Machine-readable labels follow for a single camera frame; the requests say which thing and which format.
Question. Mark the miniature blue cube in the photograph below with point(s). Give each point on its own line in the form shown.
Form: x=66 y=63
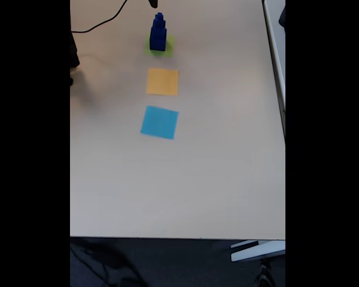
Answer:
x=159 y=15

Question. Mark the tiny blue cube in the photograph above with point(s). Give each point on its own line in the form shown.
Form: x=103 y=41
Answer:
x=159 y=21

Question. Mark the small blue cube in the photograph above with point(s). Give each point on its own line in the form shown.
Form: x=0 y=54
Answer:
x=159 y=32

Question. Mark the green paper square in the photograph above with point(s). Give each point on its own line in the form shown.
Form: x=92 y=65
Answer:
x=170 y=52

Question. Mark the orange paper square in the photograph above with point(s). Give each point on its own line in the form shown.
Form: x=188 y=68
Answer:
x=162 y=81

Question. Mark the light blue paper square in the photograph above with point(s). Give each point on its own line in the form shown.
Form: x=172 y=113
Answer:
x=159 y=122

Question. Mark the large blue cube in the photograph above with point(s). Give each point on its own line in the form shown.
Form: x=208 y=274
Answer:
x=158 y=44

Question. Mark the white side table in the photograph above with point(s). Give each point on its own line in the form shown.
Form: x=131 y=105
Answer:
x=275 y=45

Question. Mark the dark blue object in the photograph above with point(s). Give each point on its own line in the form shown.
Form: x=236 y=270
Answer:
x=283 y=18

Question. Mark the white table leg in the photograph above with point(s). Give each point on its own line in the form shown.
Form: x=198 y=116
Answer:
x=257 y=252

